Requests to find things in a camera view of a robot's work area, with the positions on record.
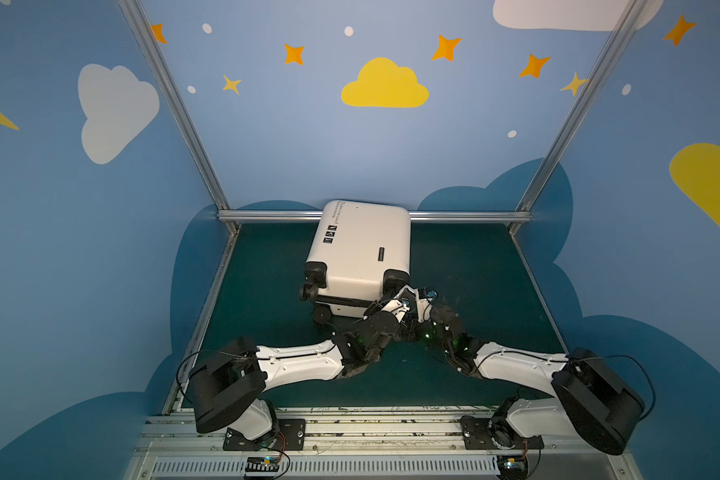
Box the black white suitcase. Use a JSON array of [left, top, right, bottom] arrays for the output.
[[300, 200, 411, 325]]

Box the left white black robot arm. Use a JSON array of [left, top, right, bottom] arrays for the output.
[[186, 300, 410, 441]]

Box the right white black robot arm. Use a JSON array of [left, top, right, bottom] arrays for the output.
[[417, 300, 653, 455]]

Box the right small circuit board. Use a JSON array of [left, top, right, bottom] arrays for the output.
[[497, 456, 529, 480]]

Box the small circuit board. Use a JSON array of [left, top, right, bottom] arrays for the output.
[[497, 456, 529, 480], [243, 456, 285, 478]]

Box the left small circuit board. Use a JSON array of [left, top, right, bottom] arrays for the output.
[[243, 456, 285, 478]]

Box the rear aluminium crossbar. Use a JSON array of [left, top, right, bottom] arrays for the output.
[[217, 210, 532, 224]]

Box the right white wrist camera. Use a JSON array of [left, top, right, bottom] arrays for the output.
[[415, 287, 438, 324]]

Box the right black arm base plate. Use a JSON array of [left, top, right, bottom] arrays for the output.
[[459, 416, 545, 451]]

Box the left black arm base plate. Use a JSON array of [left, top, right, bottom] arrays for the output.
[[222, 419, 306, 453]]

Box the aluminium front rail frame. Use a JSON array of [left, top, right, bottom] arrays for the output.
[[124, 406, 642, 479]]

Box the right aluminium frame post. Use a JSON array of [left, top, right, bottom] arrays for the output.
[[516, 0, 648, 216]]

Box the aluminium frame post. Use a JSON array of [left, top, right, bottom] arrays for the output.
[[118, 0, 230, 210], [516, 0, 648, 216]]

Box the left aluminium frame post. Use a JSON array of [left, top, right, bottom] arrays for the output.
[[118, 0, 230, 210]]

